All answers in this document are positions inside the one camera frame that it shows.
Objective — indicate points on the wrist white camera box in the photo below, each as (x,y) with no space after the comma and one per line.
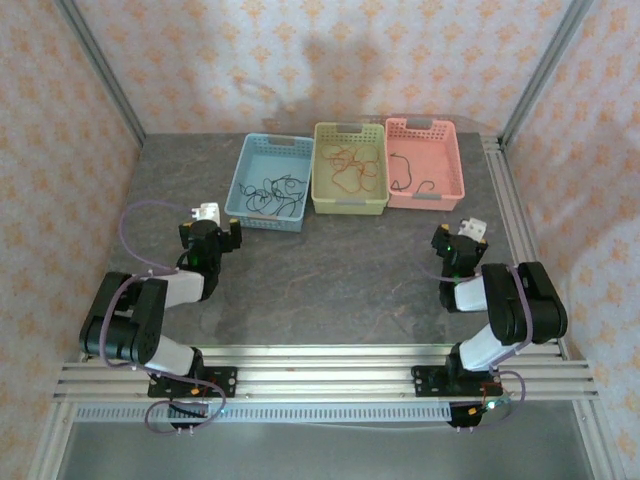
(207,211)
(473,227)

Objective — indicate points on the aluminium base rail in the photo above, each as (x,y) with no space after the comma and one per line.
(325,375)

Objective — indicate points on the aluminium frame leg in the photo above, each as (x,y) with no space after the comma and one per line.
(50,445)
(600,445)

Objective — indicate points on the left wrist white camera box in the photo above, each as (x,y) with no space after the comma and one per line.
(207,211)

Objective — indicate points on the aluminium frame post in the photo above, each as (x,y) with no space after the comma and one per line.
(105,70)
(547,65)

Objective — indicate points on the aluminium side rail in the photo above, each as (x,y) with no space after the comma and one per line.
(505,200)

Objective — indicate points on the green plastic basket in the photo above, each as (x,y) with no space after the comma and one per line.
(347,137)

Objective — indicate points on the pink plastic basket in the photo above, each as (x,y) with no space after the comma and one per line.
(430,160)

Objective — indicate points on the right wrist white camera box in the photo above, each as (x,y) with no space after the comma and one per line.
(473,227)

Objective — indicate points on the blue plastic basket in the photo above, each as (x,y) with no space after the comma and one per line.
(265,160)

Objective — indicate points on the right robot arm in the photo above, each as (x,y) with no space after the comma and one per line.
(470,295)

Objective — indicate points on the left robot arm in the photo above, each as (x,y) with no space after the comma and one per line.
(180,290)

